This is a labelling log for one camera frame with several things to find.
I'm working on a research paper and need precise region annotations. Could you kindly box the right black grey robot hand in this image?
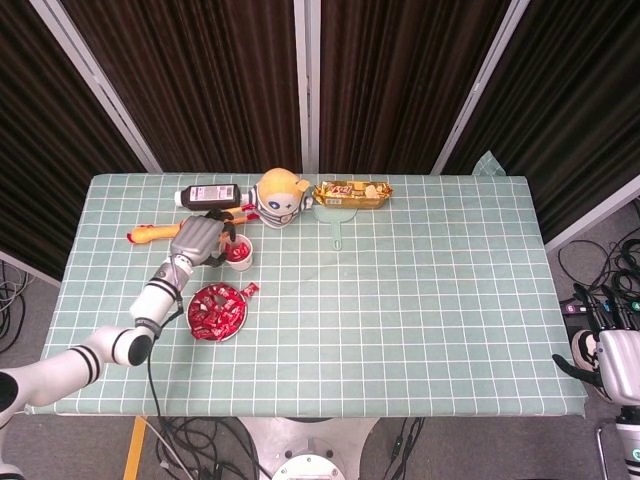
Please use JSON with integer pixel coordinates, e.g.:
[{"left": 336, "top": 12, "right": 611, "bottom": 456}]
[{"left": 552, "top": 283, "right": 640, "bottom": 404}]

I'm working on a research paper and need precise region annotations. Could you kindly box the left black grey robot hand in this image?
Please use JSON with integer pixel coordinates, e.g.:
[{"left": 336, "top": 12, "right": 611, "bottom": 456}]
[{"left": 171, "top": 209, "right": 241, "bottom": 269}]

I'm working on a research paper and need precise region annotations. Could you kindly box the round metal plate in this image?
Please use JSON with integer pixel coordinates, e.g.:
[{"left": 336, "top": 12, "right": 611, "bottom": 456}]
[{"left": 187, "top": 282, "right": 247, "bottom": 344}]

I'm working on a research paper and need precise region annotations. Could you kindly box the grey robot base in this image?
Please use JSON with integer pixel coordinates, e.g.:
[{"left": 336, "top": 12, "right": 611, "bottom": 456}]
[{"left": 234, "top": 417, "right": 379, "bottom": 480}]

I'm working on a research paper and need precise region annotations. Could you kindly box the light green hand mirror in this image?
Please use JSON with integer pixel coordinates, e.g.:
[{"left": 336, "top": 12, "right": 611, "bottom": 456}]
[{"left": 312, "top": 202, "right": 359, "bottom": 251}]

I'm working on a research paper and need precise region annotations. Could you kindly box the white black sneaker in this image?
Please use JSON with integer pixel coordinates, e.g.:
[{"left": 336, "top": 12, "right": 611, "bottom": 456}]
[{"left": 569, "top": 328, "right": 601, "bottom": 374}]

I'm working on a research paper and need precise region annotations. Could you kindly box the dark bottle white cap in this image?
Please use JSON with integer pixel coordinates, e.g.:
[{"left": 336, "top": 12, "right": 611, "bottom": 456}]
[{"left": 173, "top": 183, "right": 249, "bottom": 210}]

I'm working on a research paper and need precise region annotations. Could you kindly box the orange rubber chicken toy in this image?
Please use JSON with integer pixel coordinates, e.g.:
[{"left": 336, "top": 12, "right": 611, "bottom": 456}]
[{"left": 125, "top": 204, "right": 261, "bottom": 246}]

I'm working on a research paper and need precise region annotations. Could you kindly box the white paper cup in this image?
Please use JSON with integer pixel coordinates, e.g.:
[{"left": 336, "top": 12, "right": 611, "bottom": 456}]
[{"left": 222, "top": 233, "right": 255, "bottom": 273}]

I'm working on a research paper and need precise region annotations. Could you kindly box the dark power strip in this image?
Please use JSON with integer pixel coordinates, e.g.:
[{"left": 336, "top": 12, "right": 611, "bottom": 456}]
[{"left": 562, "top": 297, "right": 640, "bottom": 317}]

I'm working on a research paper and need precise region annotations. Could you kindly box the yellow plush doll striped shirt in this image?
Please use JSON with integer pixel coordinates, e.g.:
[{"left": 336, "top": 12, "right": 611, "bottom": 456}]
[{"left": 239, "top": 168, "right": 315, "bottom": 230}]

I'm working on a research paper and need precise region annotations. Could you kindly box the gold biscuit package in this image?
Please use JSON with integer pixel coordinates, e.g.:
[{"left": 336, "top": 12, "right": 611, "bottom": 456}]
[{"left": 312, "top": 179, "right": 395, "bottom": 209}]

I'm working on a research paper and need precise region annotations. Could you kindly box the dark brown curtain panel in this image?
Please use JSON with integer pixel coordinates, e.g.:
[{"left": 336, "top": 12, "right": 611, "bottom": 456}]
[
  {"left": 59, "top": 0, "right": 304, "bottom": 174},
  {"left": 0, "top": 0, "right": 151, "bottom": 281},
  {"left": 454, "top": 0, "right": 640, "bottom": 241},
  {"left": 319, "top": 0, "right": 514, "bottom": 175}
]

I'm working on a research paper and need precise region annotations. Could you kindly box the green checked tablecloth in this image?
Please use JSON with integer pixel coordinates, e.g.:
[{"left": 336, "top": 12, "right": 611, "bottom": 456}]
[{"left": 27, "top": 149, "right": 589, "bottom": 420}]

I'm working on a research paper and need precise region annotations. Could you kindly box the yellow floor tape strip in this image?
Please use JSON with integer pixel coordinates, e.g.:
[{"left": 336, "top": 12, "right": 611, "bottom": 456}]
[{"left": 123, "top": 416, "right": 150, "bottom": 480}]

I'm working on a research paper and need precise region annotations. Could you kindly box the black floor cable bundle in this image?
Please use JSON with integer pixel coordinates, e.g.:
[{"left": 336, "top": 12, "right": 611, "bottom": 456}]
[
  {"left": 0, "top": 259, "right": 32, "bottom": 354},
  {"left": 144, "top": 414, "right": 426, "bottom": 480},
  {"left": 557, "top": 227, "right": 640, "bottom": 301}
]

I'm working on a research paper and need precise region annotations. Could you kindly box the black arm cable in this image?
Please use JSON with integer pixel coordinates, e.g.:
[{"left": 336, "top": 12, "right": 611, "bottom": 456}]
[{"left": 147, "top": 299, "right": 184, "bottom": 419}]

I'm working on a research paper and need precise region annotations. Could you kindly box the white metal frame rail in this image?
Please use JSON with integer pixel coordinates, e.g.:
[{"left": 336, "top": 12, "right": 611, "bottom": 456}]
[
  {"left": 0, "top": 249, "right": 64, "bottom": 287},
  {"left": 544, "top": 174, "right": 640, "bottom": 254}
]

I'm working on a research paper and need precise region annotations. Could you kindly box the white metal frame post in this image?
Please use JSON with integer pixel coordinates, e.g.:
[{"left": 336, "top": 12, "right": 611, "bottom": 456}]
[
  {"left": 430, "top": 0, "right": 532, "bottom": 175},
  {"left": 28, "top": 0, "right": 164, "bottom": 174},
  {"left": 293, "top": 0, "right": 322, "bottom": 174}
]

